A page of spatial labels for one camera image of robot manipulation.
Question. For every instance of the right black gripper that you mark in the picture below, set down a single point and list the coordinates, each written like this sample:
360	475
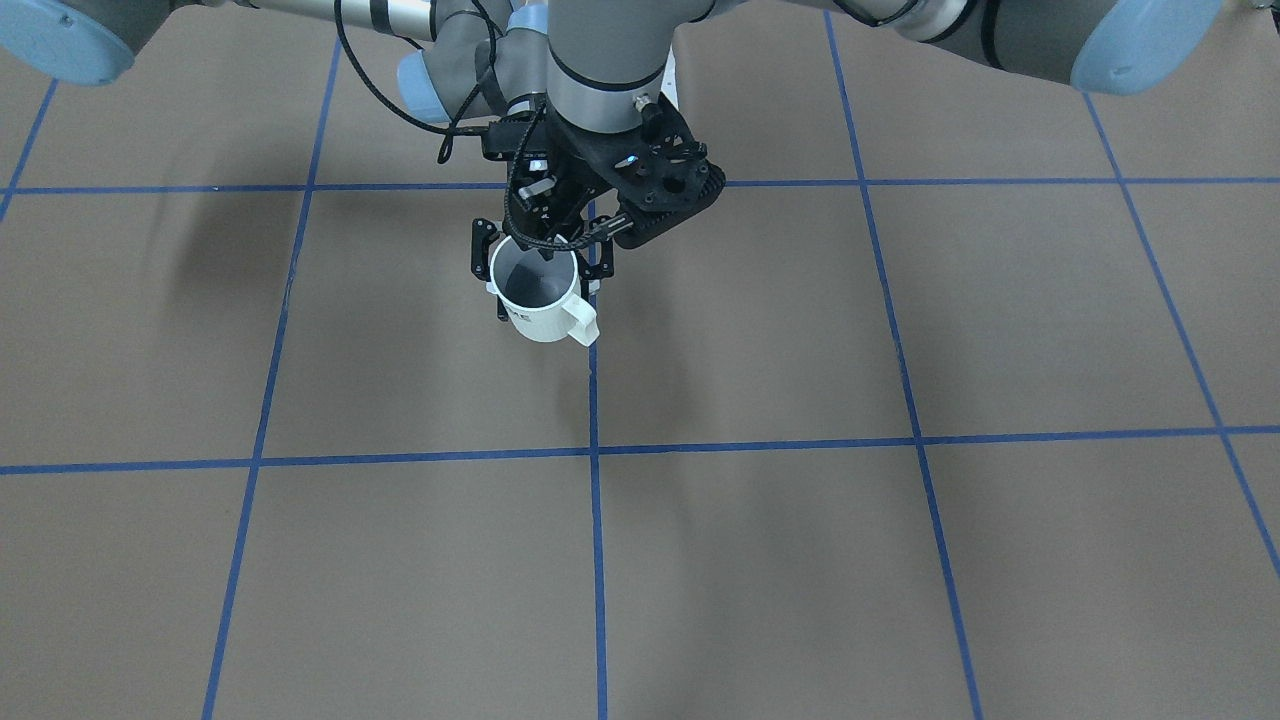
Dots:
566	172

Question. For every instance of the white mug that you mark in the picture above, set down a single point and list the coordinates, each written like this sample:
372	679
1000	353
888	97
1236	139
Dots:
543	298

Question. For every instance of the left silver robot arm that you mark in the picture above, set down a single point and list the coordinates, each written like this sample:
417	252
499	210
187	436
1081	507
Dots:
1118	48

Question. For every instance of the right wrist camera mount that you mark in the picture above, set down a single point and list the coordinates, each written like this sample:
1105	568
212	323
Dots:
662	175

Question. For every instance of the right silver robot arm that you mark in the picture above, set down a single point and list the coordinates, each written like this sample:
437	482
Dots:
568	95

